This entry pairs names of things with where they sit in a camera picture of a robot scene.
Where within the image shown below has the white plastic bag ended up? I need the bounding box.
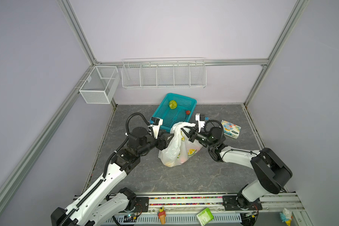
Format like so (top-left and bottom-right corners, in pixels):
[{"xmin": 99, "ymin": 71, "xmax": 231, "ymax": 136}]
[{"xmin": 158, "ymin": 122, "xmax": 202, "ymax": 167}]

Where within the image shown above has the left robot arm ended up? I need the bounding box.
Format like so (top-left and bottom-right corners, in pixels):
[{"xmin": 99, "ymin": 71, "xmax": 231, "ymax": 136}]
[{"xmin": 51, "ymin": 113, "xmax": 173, "ymax": 226}]

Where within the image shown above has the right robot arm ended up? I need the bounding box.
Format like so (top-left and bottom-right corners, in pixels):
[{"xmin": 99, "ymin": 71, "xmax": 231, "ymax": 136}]
[{"xmin": 182, "ymin": 120, "xmax": 293, "ymax": 210}]

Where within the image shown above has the fake green fruit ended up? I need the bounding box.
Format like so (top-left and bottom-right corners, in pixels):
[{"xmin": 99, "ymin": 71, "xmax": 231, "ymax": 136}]
[{"xmin": 169, "ymin": 100, "xmax": 178, "ymax": 109}]

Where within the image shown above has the teal plastic basket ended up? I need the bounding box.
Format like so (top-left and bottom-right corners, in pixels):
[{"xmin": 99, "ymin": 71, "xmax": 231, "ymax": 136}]
[{"xmin": 153, "ymin": 93, "xmax": 197, "ymax": 132}]

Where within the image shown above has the colourful tissue pack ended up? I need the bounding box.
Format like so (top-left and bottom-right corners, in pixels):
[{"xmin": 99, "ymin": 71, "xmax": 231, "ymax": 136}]
[{"xmin": 221, "ymin": 120, "xmax": 241, "ymax": 139}]

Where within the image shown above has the toy ice cream cone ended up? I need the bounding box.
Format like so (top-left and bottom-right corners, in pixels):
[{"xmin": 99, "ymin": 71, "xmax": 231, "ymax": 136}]
[{"xmin": 158, "ymin": 207, "xmax": 166, "ymax": 225}]

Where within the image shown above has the green white box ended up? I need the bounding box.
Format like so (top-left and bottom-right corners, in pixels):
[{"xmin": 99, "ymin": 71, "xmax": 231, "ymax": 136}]
[{"xmin": 196, "ymin": 208, "xmax": 214, "ymax": 226}]

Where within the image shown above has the blue toy ice cream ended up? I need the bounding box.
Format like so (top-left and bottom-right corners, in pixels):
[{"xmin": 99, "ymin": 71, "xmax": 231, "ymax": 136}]
[{"xmin": 279, "ymin": 208, "xmax": 292, "ymax": 226}]

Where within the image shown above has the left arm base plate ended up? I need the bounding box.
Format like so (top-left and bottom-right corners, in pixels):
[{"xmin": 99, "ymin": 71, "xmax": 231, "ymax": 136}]
[{"xmin": 120, "ymin": 196, "xmax": 149, "ymax": 213}]

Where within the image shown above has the white wire shelf rack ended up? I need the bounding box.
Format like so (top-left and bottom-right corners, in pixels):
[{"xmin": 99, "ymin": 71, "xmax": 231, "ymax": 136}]
[{"xmin": 121, "ymin": 57, "xmax": 207, "ymax": 89}]

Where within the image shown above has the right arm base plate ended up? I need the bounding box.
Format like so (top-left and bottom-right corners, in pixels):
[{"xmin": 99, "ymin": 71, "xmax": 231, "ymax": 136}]
[{"xmin": 222, "ymin": 195, "xmax": 263, "ymax": 211}]

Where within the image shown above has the white mesh wall basket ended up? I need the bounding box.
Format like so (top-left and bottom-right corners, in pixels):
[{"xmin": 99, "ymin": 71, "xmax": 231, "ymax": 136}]
[{"xmin": 79, "ymin": 66, "xmax": 120, "ymax": 104}]

